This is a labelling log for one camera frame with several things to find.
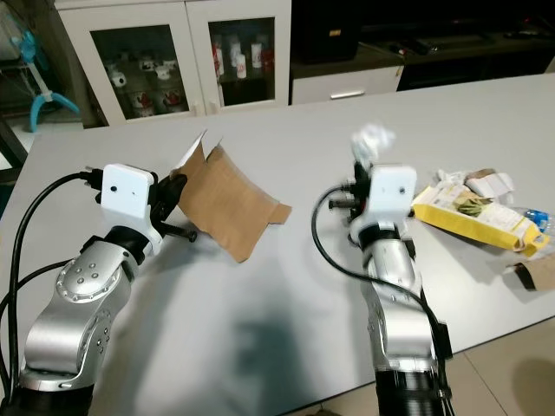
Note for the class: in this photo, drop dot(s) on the white drawer unit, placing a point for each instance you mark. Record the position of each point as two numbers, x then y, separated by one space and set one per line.
347 83

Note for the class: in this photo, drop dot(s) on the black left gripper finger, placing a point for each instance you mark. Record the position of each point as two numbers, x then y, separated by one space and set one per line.
186 233
179 185

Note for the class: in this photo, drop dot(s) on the white red bottle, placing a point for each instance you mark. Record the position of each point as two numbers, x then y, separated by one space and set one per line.
257 55

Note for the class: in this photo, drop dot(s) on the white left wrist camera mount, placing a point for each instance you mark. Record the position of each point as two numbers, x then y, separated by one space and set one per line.
127 198

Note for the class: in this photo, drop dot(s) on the white tissue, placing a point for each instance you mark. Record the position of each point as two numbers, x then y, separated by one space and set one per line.
373 140

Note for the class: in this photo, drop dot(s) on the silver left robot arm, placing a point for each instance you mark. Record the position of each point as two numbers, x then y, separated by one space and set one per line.
82 286

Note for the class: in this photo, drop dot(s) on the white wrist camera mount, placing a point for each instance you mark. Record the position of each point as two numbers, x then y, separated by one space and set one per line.
392 192
127 198

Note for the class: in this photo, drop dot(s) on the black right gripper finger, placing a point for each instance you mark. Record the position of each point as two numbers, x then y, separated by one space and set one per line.
359 170

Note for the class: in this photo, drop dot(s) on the yellow printed carton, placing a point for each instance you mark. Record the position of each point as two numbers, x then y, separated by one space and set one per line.
477 218

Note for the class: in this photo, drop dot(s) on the blue white fan stand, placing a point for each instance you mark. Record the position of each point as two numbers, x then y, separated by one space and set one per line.
43 97

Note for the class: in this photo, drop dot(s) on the dark low shelf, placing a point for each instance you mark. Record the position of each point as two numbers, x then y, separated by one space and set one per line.
477 56

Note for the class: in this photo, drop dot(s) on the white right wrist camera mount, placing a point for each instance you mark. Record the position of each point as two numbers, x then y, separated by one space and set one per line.
392 192

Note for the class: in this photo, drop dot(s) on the brown paper bag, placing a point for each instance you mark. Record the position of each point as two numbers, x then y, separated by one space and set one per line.
238 204

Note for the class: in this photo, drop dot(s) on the crumpled white packaging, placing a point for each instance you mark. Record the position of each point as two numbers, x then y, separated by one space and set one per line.
490 183

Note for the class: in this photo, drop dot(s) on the white paper sheet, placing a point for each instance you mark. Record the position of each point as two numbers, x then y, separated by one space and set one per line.
198 152

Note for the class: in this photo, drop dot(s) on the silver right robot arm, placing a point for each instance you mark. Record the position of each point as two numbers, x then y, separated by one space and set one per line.
403 303

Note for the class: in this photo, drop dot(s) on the white glass door cabinet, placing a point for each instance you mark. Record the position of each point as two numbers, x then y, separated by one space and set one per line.
195 19

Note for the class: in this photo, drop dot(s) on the brown cardboard scrap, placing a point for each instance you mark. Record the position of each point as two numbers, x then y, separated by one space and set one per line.
536 274

